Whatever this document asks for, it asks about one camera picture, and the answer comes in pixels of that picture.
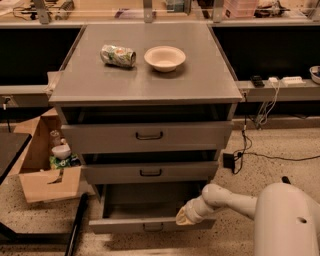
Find grey drawer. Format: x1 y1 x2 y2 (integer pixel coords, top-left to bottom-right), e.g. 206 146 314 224
62 121 233 154
89 181 215 234
82 161 218 184

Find black side table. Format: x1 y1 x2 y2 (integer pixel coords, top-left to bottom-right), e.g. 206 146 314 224
0 132 32 185

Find black base leg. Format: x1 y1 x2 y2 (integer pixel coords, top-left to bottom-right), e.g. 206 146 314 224
0 193 89 256
281 176 291 184

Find white hanging cables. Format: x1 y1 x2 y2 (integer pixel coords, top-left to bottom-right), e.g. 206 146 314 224
255 79 283 130

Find white bowl on ledge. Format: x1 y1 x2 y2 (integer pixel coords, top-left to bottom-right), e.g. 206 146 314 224
309 66 320 84

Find small black device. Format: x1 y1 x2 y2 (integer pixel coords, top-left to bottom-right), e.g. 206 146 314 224
251 75 264 88

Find black right base leg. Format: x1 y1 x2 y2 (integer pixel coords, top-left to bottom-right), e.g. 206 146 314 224
281 176 291 184

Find brown cardboard box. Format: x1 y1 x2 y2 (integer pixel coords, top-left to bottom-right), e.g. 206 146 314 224
11 109 81 203

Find black power adapter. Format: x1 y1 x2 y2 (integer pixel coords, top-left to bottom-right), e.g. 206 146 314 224
223 153 235 170

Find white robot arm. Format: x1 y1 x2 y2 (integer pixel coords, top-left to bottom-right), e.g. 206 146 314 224
176 183 320 256

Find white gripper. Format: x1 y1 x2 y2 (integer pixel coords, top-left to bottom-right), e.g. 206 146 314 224
175 196 214 226

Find pink plastic bin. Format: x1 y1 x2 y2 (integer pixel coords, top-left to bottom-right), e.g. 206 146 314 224
223 0 259 19

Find clear bottle in box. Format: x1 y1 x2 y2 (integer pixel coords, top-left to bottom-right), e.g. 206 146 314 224
50 130 62 147

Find grey drawer cabinet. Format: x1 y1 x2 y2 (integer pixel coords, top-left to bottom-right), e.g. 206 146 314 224
48 22 243 188

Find crushed green drink can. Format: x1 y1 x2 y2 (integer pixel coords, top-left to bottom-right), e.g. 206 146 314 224
100 45 136 68

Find white paper bowl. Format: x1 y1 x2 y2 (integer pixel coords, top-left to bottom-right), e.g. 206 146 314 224
144 46 186 72

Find white plug adapter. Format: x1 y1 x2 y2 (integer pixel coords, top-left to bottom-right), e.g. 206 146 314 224
268 77 278 83

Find black left base leg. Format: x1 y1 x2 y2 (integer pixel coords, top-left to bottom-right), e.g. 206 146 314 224
0 193 89 256

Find white bowl in box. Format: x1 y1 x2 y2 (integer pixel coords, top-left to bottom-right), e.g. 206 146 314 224
52 144 71 160

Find white power strip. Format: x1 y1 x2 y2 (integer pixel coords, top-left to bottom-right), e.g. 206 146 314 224
282 76 306 87

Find black floor cable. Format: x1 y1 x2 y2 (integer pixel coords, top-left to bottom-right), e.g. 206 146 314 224
232 93 320 176

